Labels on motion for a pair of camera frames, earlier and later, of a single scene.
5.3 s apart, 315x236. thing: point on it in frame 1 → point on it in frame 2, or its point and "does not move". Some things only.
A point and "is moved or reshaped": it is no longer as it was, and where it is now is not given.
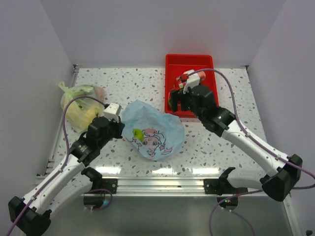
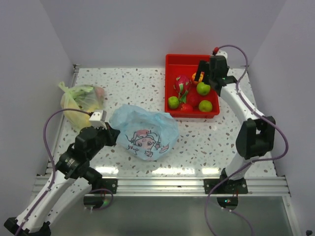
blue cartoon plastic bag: x=151 y=132 is moved or reshaped
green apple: x=138 y=133 is moved or reshaped
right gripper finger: x=174 y=94 → x=204 y=66
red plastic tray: x=175 y=65 does not move
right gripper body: x=187 y=100 → x=211 y=76
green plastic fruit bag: x=80 y=111 does not move
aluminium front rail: x=163 y=186 does not move
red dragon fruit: x=180 y=82 does not move
